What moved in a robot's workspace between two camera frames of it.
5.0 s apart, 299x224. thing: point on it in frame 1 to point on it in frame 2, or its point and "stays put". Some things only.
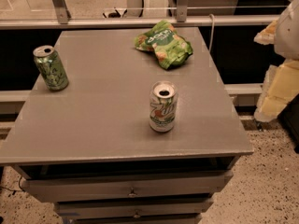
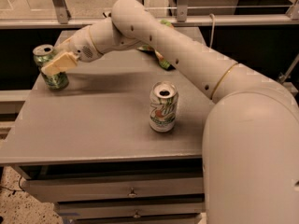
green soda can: [50, 67] stays put
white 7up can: [163, 105] stays put
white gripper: [288, 32] to [80, 46]
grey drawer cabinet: [127, 141] stays put
